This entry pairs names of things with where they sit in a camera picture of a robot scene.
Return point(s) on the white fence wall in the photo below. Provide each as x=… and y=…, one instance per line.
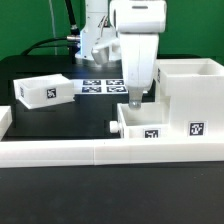
x=5, y=120
x=109, y=152

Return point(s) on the white fence front wall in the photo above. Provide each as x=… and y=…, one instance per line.
x=109, y=152

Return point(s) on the white fence left wall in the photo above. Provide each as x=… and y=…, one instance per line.
x=5, y=120

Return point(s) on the white drawer cabinet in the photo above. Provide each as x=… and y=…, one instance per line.
x=193, y=91

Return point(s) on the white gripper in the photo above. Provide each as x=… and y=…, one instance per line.
x=139, y=53

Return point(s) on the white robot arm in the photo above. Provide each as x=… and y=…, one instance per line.
x=126, y=33

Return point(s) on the marker sheet on table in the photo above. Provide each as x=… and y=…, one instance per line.
x=99, y=86

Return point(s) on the white drawer box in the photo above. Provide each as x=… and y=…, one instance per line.
x=43, y=91
x=150, y=121

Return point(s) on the white drawer box front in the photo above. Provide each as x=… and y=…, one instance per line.
x=150, y=121

